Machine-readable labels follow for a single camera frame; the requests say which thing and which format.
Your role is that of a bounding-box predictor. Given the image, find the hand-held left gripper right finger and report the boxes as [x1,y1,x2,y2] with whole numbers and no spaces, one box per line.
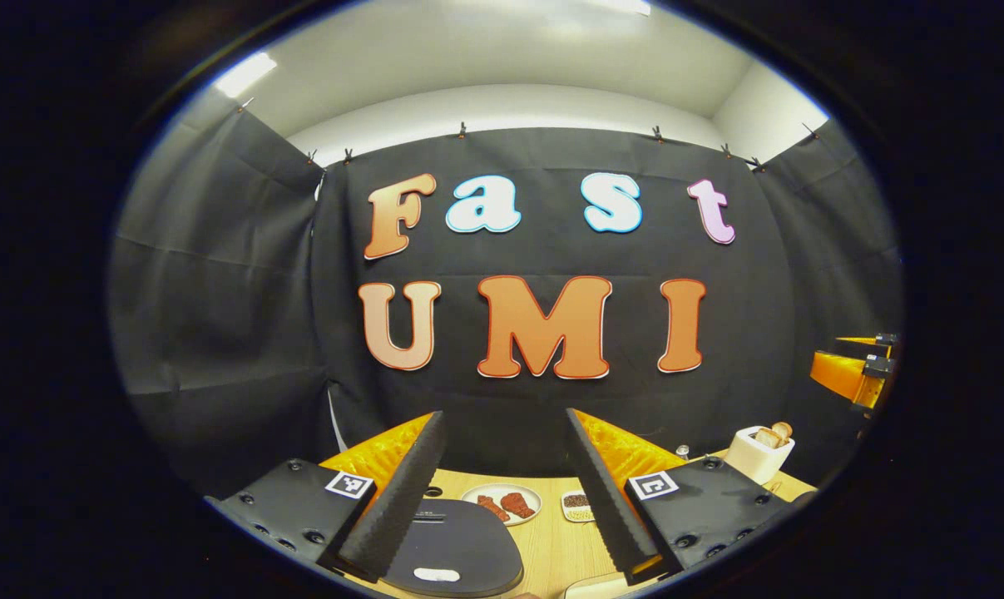
[564,408,802,587]

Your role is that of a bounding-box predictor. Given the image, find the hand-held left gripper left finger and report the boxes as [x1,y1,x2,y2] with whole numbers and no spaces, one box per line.
[206,409,448,583]

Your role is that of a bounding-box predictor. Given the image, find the black and steel rice cooker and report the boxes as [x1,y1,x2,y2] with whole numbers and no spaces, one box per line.
[381,498,526,598]

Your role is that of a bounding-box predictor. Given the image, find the white divided bean dish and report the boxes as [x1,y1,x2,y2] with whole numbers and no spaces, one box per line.
[561,489,599,523]

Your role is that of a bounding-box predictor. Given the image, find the round white plate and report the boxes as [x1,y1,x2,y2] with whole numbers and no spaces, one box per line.
[461,483,543,527]

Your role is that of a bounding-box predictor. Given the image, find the white toaster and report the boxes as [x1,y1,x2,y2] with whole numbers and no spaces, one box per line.
[724,426,796,486]

